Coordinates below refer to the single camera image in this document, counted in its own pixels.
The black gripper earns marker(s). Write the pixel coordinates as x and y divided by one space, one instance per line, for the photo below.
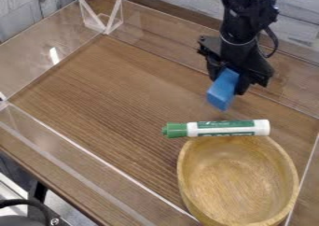
240 57

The blue foam block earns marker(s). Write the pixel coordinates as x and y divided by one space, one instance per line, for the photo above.
220 93

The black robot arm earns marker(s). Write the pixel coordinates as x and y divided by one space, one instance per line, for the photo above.
247 19

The brown wooden bowl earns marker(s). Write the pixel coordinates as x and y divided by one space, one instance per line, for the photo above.
238 181

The green white dry-erase marker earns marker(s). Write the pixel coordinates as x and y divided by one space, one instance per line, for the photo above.
216 128

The clear acrylic corner bracket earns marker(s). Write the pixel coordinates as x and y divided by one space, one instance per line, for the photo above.
100 22

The clear acrylic tray wall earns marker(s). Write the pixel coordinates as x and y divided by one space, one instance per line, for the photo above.
119 179

